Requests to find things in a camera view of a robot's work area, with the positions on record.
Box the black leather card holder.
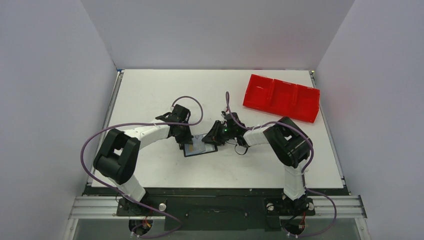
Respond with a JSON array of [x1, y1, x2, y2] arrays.
[[183, 133, 218, 158]]

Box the silver grey credit card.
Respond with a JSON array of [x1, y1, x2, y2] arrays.
[[193, 134, 206, 153]]

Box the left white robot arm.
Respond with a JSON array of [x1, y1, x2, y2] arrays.
[[93, 104, 193, 215]]

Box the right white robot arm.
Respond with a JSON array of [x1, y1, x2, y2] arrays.
[[202, 112, 313, 214]]

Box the red plastic divided tray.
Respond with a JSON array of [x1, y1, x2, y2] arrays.
[[243, 74, 320, 123]]

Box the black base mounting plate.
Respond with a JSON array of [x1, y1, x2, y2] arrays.
[[116, 187, 316, 232]]

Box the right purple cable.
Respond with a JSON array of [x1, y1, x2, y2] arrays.
[[225, 91, 315, 175]]

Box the purple cable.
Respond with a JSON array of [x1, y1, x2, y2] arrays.
[[225, 91, 315, 175], [80, 96, 204, 203]]

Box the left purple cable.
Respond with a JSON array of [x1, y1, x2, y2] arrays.
[[80, 96, 204, 203]]

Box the aluminium rail frame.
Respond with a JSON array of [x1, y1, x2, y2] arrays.
[[68, 195, 367, 220]]

